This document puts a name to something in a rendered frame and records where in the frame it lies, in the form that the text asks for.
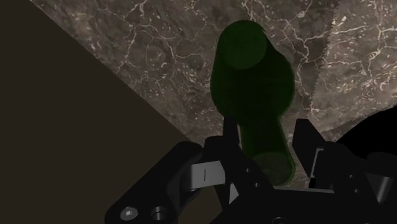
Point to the dark green glass bottle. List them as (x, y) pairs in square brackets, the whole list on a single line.
[(252, 93)]

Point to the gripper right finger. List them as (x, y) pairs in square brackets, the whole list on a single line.
[(338, 167)]

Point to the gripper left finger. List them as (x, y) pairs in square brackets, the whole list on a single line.
[(231, 164)]

